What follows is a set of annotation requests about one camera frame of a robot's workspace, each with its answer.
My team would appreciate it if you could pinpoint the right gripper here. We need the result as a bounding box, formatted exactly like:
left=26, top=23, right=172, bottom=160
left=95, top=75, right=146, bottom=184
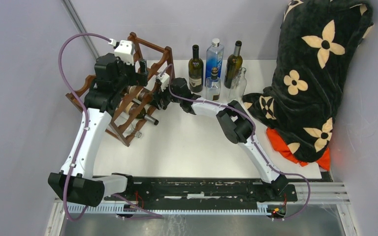
left=150, top=81, right=182, bottom=110

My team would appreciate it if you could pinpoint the brown wooden wine rack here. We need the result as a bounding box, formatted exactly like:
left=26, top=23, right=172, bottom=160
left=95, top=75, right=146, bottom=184
left=66, top=32, right=173, bottom=147

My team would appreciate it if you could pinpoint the green wine bottle brown label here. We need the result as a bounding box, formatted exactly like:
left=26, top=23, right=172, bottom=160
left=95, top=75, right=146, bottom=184
left=125, top=101, right=159, bottom=125

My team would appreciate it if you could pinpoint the clear square bottle black cap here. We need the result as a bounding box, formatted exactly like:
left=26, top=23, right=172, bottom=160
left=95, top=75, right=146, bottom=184
left=206, top=67, right=221, bottom=101

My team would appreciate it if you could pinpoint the blue square glass bottle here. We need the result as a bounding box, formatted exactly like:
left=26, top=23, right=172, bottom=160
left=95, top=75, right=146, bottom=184
left=205, top=38, right=224, bottom=78

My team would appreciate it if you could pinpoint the clear round glass bottle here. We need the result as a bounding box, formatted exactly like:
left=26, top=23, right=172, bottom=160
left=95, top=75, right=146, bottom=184
left=228, top=67, right=247, bottom=102

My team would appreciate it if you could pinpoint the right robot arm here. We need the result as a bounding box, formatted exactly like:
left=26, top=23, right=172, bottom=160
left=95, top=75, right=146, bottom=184
left=156, top=76, right=288, bottom=201

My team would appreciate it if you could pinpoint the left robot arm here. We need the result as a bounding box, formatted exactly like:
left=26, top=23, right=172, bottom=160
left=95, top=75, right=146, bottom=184
left=48, top=53, right=149, bottom=207

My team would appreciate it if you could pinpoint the aluminium corner profile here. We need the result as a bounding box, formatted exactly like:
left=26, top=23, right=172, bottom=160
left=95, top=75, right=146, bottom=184
left=61, top=0, right=100, bottom=59

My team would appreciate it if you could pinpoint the orange cloth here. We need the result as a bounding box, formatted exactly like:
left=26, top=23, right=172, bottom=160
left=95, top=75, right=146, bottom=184
left=266, top=127, right=331, bottom=171

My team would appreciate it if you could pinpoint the black floral blanket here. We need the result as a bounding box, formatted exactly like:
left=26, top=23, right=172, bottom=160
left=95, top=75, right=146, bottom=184
left=242, top=0, right=373, bottom=163

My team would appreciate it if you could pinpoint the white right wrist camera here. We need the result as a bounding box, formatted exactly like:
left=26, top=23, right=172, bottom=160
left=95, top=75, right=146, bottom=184
left=156, top=72, right=170, bottom=92

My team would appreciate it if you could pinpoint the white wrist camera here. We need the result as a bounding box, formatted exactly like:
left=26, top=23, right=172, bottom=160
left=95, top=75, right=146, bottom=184
left=108, top=38, right=135, bottom=65
left=156, top=72, right=170, bottom=92

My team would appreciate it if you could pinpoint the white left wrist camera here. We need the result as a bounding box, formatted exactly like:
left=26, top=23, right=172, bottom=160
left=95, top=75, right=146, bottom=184
left=108, top=38, right=135, bottom=65

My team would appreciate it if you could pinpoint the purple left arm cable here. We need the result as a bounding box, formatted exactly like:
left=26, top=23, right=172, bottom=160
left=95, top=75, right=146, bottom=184
left=58, top=32, right=115, bottom=222

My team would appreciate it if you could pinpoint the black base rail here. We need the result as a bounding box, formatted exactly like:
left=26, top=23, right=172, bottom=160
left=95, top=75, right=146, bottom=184
left=55, top=176, right=349, bottom=217

